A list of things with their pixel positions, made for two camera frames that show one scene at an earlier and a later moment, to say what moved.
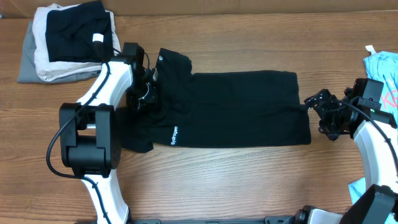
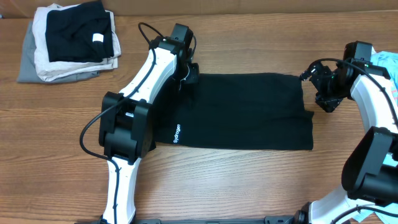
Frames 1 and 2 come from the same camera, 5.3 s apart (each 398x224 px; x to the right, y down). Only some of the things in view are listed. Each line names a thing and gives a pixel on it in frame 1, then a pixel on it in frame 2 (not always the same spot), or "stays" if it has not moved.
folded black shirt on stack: (81, 33) stays
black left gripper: (153, 98) -> (194, 75)
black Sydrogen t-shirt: (216, 109) stays
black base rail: (268, 219) stays
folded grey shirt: (28, 72) stays
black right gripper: (328, 100) -> (329, 102)
